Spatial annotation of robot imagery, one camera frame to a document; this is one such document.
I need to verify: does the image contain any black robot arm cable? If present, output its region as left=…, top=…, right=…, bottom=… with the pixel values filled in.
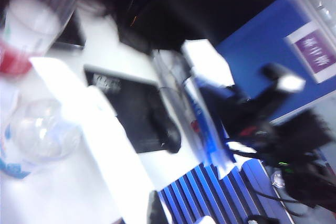
left=251, top=188, right=318, bottom=218

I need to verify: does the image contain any white paper tissue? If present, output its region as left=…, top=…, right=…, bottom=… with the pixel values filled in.
left=30, top=57, right=155, bottom=224

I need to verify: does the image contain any blue office partition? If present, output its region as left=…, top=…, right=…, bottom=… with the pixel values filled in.
left=215, top=0, right=336, bottom=124

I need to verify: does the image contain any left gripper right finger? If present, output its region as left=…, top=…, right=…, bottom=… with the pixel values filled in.
left=157, top=161, right=268, bottom=224

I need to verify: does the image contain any purple white wall poster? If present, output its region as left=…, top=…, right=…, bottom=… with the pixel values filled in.
left=283, top=20, right=336, bottom=84

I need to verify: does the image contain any black HSD computer monitor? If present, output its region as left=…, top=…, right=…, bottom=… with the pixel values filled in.
left=115, top=0, right=314, bottom=53

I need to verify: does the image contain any red capped plastic water bottle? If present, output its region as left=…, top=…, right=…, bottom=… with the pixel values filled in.
left=0, top=0, right=89, bottom=75

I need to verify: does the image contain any black mouse pad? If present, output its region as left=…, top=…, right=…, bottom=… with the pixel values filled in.
left=83, top=63, right=182, bottom=154

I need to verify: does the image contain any clear sanitizer pump bottle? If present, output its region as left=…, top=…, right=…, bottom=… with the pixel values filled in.
left=0, top=77, right=82, bottom=180

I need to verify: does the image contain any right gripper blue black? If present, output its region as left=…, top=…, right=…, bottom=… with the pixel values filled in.
left=152, top=39, right=276, bottom=180

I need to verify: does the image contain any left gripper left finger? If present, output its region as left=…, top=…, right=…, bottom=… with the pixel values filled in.
left=146, top=189, right=171, bottom=224

